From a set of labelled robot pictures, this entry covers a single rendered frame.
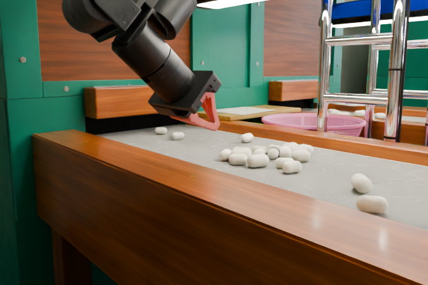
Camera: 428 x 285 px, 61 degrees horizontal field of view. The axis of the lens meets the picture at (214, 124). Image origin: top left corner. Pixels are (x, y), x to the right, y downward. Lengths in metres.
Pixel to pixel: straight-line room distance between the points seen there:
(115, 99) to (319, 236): 0.64
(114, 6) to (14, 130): 0.48
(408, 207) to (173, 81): 0.32
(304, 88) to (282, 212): 1.07
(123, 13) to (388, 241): 0.35
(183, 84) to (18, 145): 0.47
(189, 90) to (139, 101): 0.41
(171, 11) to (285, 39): 0.97
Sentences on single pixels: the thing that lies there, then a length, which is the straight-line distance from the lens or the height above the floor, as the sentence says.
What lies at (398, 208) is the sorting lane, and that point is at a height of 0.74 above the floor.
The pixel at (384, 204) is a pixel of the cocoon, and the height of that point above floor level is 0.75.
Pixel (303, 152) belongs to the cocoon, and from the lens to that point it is 0.65.
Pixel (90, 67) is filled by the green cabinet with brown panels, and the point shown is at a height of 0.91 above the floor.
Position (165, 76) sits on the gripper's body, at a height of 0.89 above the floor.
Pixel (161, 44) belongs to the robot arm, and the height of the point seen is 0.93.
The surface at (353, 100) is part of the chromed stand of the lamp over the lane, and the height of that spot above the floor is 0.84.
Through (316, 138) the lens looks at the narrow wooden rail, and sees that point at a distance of 0.78.
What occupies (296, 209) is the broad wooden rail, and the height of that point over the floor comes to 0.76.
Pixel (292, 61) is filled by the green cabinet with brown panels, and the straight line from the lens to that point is 1.46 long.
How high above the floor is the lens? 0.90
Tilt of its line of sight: 9 degrees down
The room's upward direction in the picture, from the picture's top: straight up
